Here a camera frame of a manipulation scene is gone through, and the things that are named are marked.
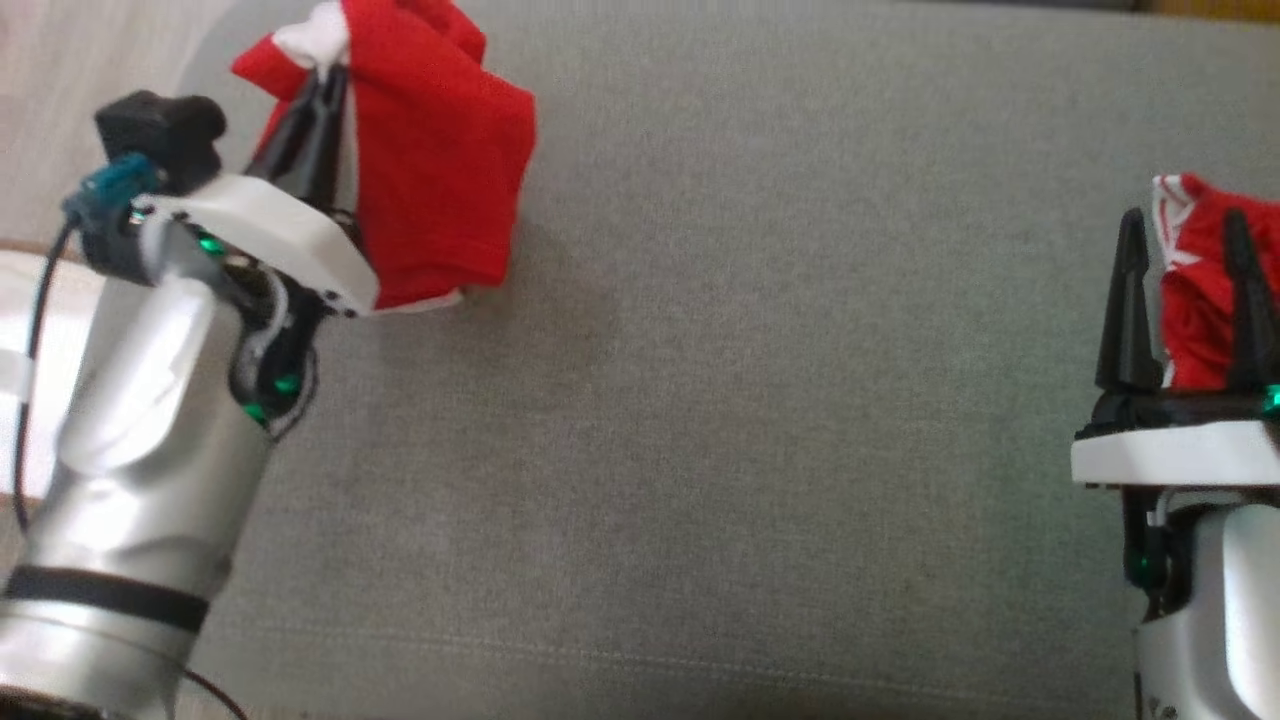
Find red shorts with white stripe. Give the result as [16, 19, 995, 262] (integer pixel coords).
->
[230, 0, 538, 317]

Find white basket with brown rim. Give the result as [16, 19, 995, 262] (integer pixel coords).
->
[0, 243, 111, 501]

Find grey sofa seat cushion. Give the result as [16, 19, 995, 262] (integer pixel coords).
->
[170, 0, 1280, 720]

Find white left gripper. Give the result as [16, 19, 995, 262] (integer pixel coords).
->
[128, 66, 382, 320]

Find black cable with teal plug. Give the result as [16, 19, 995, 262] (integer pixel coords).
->
[12, 153, 161, 536]

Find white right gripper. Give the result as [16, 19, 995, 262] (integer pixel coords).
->
[1070, 207, 1280, 491]

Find red jersey with white sleeves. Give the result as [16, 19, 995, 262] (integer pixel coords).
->
[1152, 172, 1280, 393]

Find white cable tag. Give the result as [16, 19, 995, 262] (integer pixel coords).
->
[0, 345, 36, 399]

